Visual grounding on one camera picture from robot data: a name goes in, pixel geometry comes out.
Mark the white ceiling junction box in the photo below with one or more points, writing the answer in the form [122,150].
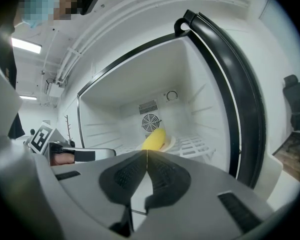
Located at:
[55,91]

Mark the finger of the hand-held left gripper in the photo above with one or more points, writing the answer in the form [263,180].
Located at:
[102,152]

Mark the yellow corn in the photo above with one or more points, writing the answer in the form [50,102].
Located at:
[154,140]

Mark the brown coat rack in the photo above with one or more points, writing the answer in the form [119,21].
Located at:
[69,131]

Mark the person's dark clothing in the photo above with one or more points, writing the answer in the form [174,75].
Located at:
[3,66]

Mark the person's left hand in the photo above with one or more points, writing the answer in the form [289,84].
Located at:
[62,159]

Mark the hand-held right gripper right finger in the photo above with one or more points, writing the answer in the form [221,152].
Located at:
[202,209]

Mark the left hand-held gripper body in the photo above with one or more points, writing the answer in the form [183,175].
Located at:
[41,137]

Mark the white fridge with black door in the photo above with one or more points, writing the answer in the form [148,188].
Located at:
[190,84]

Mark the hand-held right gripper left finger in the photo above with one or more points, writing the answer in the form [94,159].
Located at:
[90,184]

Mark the black office chair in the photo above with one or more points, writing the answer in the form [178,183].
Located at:
[298,109]

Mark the blue face mask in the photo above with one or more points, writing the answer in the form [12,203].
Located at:
[38,6]

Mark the white plate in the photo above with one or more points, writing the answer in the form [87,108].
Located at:
[169,144]

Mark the black head-worn camera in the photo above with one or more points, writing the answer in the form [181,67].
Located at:
[90,3]

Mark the rectangular ceiling light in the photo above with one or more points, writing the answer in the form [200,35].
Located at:
[26,45]
[28,97]

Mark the white ceiling pipes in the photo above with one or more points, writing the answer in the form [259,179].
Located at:
[95,34]

